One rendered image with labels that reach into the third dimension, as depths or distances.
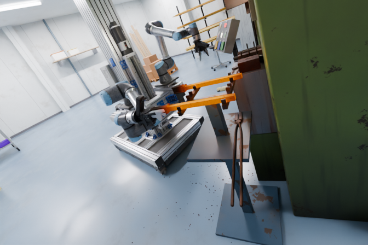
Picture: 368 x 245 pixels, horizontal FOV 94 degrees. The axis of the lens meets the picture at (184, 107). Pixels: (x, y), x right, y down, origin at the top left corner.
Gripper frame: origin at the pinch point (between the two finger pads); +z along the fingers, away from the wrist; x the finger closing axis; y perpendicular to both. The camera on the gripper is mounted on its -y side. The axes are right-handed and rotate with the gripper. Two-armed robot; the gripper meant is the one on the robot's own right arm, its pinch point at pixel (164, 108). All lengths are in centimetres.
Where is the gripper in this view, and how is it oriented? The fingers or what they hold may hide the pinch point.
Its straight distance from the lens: 86.7
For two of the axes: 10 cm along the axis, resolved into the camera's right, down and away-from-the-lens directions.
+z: 8.7, -1.4, -4.8
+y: 3.5, 8.5, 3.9
